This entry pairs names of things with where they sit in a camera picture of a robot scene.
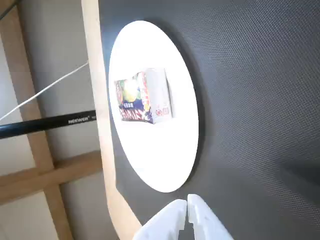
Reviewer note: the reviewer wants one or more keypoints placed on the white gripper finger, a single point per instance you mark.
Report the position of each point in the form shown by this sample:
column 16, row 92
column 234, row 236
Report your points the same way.
column 205, row 222
column 166, row 220

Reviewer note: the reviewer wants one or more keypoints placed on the colourful candy box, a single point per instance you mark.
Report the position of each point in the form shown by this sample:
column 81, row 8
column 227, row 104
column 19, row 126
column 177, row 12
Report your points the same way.
column 135, row 100

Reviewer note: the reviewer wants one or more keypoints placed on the white round dish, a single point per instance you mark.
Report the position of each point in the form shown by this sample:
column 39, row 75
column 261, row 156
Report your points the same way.
column 155, row 155

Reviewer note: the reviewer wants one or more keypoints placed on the dark grey rubber mat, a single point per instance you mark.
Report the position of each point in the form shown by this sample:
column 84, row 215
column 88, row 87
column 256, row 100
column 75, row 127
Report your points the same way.
column 250, row 100

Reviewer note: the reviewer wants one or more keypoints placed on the black Neewer tripod pole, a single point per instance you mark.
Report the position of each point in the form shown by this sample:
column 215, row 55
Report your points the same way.
column 50, row 124

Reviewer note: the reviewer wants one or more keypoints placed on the light wooden frame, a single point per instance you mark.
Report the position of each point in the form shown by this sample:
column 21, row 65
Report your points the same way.
column 45, row 170

